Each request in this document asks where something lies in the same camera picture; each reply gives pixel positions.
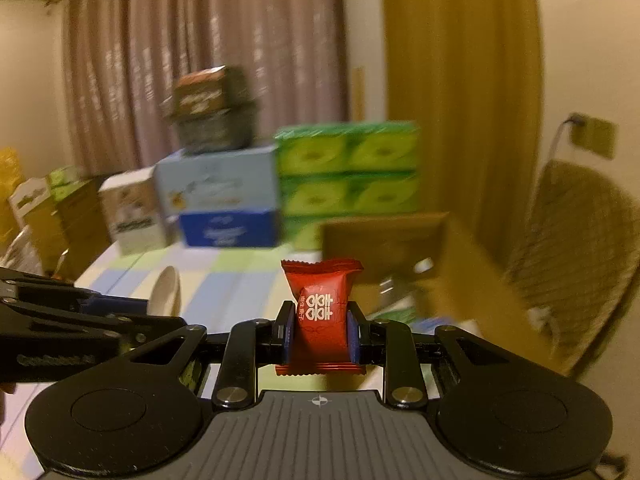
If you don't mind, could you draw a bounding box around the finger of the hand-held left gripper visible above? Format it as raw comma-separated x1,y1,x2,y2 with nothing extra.
0,267,151,317
0,307,189,346

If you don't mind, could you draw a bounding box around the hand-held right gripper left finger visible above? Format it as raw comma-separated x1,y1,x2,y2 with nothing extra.
122,301,297,410

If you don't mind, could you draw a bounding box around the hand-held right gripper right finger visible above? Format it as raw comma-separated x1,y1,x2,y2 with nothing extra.
346,301,522,410

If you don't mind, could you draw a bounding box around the red candy packet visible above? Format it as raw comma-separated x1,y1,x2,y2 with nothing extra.
275,258,368,377

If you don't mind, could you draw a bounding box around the large cardboard box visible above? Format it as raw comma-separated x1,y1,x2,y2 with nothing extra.
320,211,568,376

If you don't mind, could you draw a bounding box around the checkered tablecloth desktop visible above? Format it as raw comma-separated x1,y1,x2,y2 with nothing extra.
75,245,383,392

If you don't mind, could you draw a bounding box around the white humidifier product box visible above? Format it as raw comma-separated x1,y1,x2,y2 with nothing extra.
98,167,169,256

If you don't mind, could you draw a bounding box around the brown cardboard carton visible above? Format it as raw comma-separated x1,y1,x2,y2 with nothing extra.
62,177,115,258

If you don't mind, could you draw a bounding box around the white printed plastic bag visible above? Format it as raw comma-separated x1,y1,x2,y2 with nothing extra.
0,227,42,274

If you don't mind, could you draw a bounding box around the dark blue milk carton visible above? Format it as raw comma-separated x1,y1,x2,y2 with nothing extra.
178,209,282,249

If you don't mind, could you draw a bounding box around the small green tissue pack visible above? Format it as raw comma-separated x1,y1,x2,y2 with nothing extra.
47,166,87,202

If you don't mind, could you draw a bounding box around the white carved chair back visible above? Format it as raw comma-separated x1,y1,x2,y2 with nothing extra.
7,177,52,227

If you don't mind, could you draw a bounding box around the stack of green tissue packs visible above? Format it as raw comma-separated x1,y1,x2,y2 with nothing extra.
274,121,422,252

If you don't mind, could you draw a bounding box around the light blue milk carton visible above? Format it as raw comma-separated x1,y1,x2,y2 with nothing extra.
155,145,281,220

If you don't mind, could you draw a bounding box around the yellow plastic bag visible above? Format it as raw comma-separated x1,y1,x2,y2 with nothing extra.
0,147,24,241

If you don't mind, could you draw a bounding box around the black instant noodle bowl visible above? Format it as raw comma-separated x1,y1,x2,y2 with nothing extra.
160,66,259,156

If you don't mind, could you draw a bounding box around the wicker chair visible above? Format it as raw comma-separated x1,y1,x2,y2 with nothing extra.
505,160,632,377

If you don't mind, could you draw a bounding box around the wooden door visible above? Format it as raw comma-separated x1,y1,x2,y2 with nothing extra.
380,0,547,241

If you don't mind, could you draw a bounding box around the wall socket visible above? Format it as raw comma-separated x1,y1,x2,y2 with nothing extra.
567,112,617,161

